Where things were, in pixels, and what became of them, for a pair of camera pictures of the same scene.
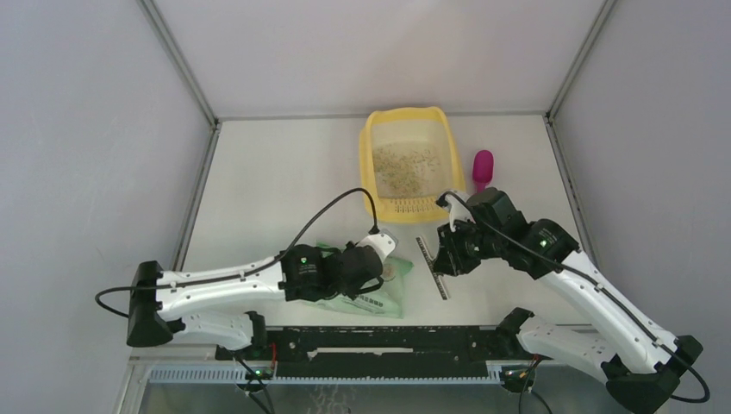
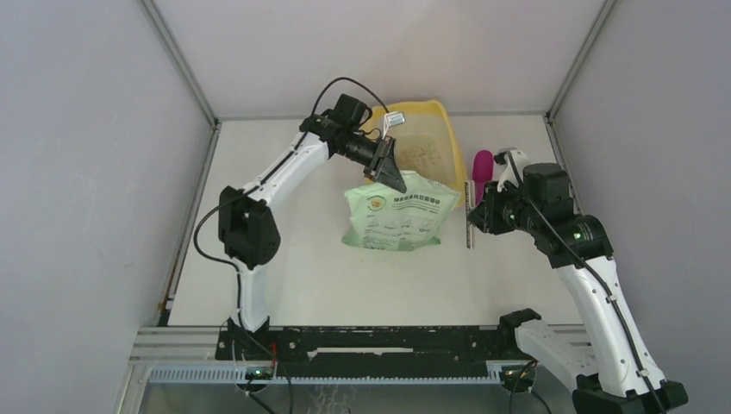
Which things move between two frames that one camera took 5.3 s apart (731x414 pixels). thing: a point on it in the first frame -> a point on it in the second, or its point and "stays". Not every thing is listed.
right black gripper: [449, 260] -> [484, 216]
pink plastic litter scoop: [483, 169] stays
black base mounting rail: [381, 352] stays
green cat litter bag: [384, 298] -> [384, 217]
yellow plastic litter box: [408, 159] stays
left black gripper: [351, 292] -> [383, 167]
